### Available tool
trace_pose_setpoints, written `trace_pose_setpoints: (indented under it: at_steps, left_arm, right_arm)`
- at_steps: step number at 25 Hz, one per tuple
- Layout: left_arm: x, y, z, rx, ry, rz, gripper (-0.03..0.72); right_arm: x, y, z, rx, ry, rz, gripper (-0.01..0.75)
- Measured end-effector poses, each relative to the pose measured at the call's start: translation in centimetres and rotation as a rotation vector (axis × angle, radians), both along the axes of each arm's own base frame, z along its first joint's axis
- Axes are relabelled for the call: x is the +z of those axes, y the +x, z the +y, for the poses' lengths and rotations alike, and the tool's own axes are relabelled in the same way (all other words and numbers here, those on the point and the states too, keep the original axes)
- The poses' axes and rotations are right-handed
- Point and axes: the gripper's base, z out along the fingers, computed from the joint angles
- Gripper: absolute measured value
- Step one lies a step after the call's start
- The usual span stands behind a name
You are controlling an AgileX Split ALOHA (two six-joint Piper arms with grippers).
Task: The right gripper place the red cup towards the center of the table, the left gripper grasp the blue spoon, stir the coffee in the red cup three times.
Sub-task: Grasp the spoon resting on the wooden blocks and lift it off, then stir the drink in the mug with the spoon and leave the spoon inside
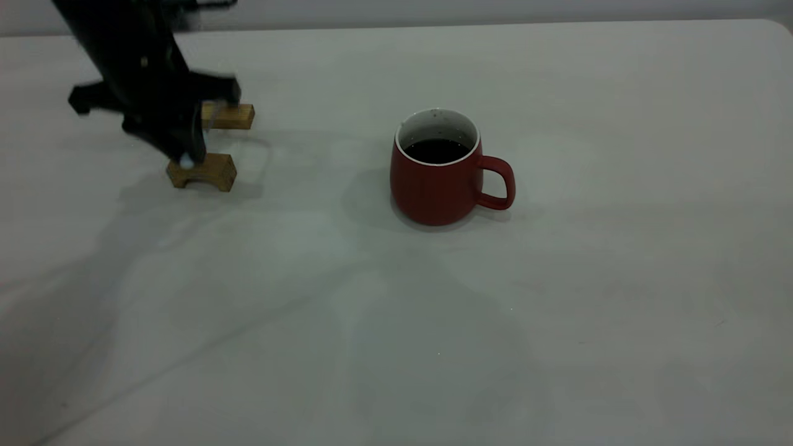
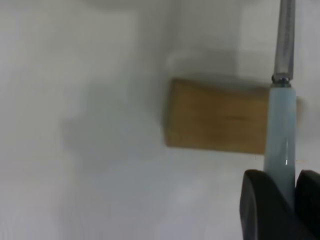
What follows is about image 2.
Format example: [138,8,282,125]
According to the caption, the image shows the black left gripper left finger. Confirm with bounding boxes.
[239,169,297,240]

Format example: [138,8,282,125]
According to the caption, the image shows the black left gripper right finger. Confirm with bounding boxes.
[294,169,320,240]

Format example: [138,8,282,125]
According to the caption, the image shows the spoon with pale blue handle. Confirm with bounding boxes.
[263,0,299,212]

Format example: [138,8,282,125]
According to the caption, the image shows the arched wooden block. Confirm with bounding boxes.
[163,77,305,156]

